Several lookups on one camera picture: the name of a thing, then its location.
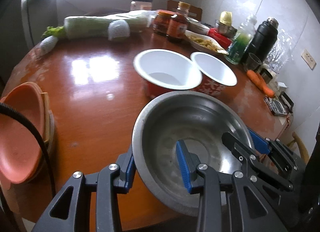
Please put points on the black metal frame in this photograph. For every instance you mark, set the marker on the black metal frame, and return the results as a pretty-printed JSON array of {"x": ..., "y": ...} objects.
[{"x": 288, "y": 99}]

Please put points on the small metal tin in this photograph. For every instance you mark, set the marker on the small metal tin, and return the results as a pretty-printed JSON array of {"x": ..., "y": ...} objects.
[{"x": 267, "y": 76}]

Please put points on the white dish with food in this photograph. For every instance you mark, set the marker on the white dish with food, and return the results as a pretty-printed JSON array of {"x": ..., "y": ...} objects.
[{"x": 205, "y": 43}]

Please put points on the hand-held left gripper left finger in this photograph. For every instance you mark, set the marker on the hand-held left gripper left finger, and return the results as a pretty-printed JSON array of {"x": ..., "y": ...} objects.
[{"x": 130, "y": 172}]

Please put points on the small red snowflake bowl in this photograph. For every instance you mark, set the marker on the small red snowflake bowl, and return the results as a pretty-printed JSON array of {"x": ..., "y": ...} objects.
[{"x": 212, "y": 69}]

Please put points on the wooden chair back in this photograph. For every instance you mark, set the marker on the wooden chair back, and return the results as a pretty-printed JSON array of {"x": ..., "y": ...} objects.
[{"x": 196, "y": 11}]

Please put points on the yellow plastic cup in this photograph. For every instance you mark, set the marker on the yellow plastic cup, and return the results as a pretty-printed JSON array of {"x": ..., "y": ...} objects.
[{"x": 225, "y": 18}]

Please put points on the opened electronic device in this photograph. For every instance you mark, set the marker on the opened electronic device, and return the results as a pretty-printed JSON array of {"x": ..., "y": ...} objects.
[{"x": 275, "y": 106}]

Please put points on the wrapped napa cabbage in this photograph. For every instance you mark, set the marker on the wrapped napa cabbage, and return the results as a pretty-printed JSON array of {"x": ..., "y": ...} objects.
[{"x": 87, "y": 25}]

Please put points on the white charger plug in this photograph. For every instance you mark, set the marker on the white charger plug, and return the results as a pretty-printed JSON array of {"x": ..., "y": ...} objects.
[{"x": 282, "y": 86}]

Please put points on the brown sauce bottle orange label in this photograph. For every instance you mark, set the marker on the brown sauce bottle orange label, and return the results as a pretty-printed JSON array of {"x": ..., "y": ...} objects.
[{"x": 177, "y": 29}]

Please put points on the red box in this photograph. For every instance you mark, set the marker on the red box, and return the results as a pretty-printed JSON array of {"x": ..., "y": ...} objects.
[{"x": 220, "y": 38}]

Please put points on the large foam-netted fruit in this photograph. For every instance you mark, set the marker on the large foam-netted fruit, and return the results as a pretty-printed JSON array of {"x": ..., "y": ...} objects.
[{"x": 118, "y": 30}]

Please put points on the green lettuce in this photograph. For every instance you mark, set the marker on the green lettuce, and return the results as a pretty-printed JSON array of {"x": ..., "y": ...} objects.
[{"x": 53, "y": 31}]

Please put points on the white ceramic bowl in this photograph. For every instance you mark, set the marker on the white ceramic bowl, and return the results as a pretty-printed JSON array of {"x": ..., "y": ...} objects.
[{"x": 200, "y": 28}]

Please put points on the bottle of green liquid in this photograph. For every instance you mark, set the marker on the bottle of green liquid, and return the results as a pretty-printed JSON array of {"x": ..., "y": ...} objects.
[{"x": 238, "y": 46}]

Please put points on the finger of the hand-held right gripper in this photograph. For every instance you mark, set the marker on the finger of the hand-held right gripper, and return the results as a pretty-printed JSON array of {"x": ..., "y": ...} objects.
[
  {"x": 240, "y": 149},
  {"x": 260, "y": 141}
]

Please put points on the light wooden chair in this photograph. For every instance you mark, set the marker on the light wooden chair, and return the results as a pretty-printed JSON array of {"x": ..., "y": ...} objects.
[{"x": 300, "y": 146}]

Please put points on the large stainless steel bowl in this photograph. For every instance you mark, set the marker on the large stainless steel bowl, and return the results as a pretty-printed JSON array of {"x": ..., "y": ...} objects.
[{"x": 190, "y": 121}]

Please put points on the cream shell-shaped plate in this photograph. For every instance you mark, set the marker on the cream shell-shaped plate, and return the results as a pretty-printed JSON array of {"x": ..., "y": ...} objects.
[{"x": 46, "y": 111}]

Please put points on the clear crinkled plastic bag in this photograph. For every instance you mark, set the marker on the clear crinkled plastic bag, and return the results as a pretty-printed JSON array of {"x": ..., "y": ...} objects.
[{"x": 278, "y": 49}]

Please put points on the large red white-lined bowl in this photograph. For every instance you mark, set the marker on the large red white-lined bowl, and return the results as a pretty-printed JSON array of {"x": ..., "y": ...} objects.
[{"x": 165, "y": 66}]

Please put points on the black thermos flask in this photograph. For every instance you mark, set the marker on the black thermos flask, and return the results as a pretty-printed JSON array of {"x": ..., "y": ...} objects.
[{"x": 263, "y": 39}]

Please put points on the clear jar with black lid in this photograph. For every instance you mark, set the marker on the clear jar with black lid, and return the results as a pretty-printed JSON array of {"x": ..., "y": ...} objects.
[{"x": 141, "y": 4}]

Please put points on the red chili sauce jar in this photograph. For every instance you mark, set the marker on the red chili sauce jar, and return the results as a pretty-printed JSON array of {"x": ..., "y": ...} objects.
[{"x": 162, "y": 23}]

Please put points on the white wall outlet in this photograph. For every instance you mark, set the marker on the white wall outlet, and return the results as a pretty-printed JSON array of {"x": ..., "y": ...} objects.
[{"x": 308, "y": 58}]

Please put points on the clear drinking glass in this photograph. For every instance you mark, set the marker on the clear drinking glass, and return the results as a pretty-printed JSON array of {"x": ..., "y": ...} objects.
[{"x": 253, "y": 62}]

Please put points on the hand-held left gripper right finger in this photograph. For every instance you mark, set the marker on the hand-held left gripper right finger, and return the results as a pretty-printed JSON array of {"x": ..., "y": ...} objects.
[{"x": 183, "y": 167}]

